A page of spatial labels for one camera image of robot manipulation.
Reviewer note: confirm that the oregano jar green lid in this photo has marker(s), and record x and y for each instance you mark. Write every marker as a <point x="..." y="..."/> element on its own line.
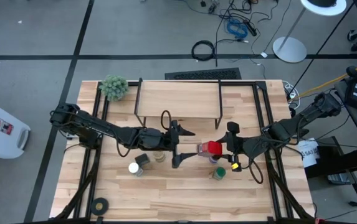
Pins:
<point x="219" y="172"/>

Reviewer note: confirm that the black floor vent grate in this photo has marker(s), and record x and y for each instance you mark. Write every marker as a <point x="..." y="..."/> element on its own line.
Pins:
<point x="203" y="74"/>

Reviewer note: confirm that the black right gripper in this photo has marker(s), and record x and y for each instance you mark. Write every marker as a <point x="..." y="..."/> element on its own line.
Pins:
<point x="253" y="147"/>

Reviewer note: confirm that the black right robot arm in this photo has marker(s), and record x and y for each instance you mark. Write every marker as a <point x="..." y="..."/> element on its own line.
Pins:
<point x="290" y="129"/>

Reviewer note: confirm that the wooden shelf black metal frame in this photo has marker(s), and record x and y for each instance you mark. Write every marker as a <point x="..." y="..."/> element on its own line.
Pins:
<point x="181" y="99"/>

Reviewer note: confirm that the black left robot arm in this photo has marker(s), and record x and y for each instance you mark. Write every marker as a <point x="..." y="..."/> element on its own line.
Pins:
<point x="103" y="126"/>

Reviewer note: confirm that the black tape roll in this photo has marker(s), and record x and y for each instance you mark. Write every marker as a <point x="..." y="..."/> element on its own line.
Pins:
<point x="99" y="206"/>

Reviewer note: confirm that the small white tag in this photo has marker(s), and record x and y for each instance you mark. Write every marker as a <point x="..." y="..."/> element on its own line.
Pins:
<point x="264" y="54"/>

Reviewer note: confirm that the black square spice tin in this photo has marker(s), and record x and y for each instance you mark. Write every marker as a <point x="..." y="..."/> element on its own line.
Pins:
<point x="142" y="160"/>

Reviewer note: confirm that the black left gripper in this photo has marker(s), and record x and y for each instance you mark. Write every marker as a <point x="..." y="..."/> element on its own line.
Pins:
<point x="156" y="140"/>

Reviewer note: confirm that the small green potted plant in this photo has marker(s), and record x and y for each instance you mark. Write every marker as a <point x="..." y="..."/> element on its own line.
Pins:
<point x="113" y="87"/>

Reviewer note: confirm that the smoked paprika tin red lid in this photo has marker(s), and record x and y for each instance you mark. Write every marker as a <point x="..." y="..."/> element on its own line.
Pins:
<point x="211" y="148"/>

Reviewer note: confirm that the garlic powder bottle black lid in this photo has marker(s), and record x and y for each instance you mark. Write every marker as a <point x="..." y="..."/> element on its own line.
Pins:
<point x="213" y="160"/>

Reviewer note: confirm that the black power strip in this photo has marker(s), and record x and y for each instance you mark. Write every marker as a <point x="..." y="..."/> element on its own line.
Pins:
<point x="250" y="28"/>

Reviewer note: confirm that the white paper label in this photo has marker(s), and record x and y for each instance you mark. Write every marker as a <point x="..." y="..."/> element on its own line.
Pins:
<point x="309" y="152"/>

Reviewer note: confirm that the black metal table frame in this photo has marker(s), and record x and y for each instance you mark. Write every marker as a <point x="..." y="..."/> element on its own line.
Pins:
<point x="134" y="222"/>

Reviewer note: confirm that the bagel seasoning jar white lid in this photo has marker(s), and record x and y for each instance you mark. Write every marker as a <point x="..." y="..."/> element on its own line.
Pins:
<point x="133" y="168"/>

